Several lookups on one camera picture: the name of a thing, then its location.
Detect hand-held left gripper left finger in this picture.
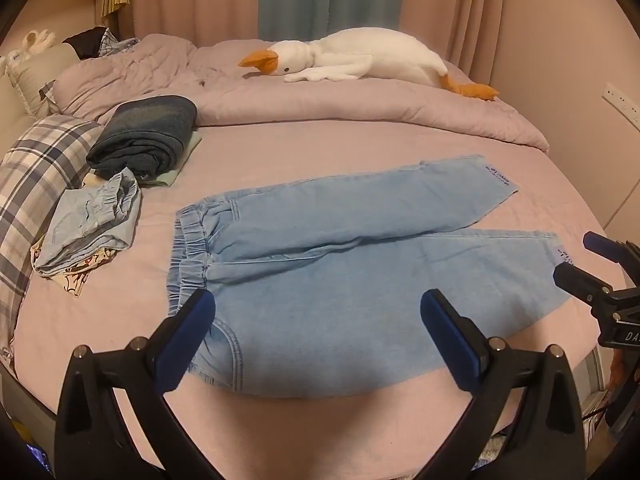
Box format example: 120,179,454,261
54,288,226,480

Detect plaid shirt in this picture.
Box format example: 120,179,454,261
97,27,141,58

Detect folded light denim garment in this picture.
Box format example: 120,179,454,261
34,167,142,277

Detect folded light green cloth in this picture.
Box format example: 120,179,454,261
145,132,202,187

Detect cartoon printed cloth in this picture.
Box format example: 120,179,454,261
31,240,118,298

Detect white rabbit plush toy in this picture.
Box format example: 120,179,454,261
0,29,57,73

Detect pink curtain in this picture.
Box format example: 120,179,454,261
127,0,263,48
400,0,501,83

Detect plaid pillow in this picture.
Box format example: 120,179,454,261
0,114,103,361

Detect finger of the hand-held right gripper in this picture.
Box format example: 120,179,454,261
583,231,640,281
553,263,613,306

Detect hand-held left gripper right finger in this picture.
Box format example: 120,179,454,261
420,289,586,480

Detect dark garment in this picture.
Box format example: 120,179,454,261
62,26,108,59

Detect white goose plush toy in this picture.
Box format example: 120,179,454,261
238,28,501,102

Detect folded dark blue jeans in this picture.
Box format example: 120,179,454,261
86,95,198,181

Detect white power strip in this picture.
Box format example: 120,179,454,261
602,81,640,128

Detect light blue denim pants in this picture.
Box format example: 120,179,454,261
166,154,573,400

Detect pink duvet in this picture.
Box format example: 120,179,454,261
51,36,550,155

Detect cream pillow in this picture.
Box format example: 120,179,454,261
6,42,81,118

